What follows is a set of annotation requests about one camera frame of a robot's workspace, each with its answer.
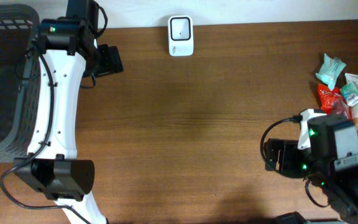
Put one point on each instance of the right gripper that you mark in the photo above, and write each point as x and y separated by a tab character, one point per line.
289	163

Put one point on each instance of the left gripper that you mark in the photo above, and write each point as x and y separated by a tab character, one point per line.
111	62

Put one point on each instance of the red candy bag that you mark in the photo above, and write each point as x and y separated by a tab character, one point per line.
332	102

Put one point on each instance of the small teal tissue pack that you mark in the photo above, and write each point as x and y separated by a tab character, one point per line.
350	94

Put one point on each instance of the teal wet wipes pack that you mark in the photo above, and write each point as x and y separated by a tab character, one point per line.
330	70

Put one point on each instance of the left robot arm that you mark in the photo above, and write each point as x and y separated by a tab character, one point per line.
67	51

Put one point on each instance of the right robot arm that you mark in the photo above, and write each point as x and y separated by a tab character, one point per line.
329	162

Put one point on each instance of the white barcode scanner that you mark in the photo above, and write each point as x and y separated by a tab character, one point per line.
180	36

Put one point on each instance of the grey plastic mesh basket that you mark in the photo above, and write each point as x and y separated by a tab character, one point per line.
19	79

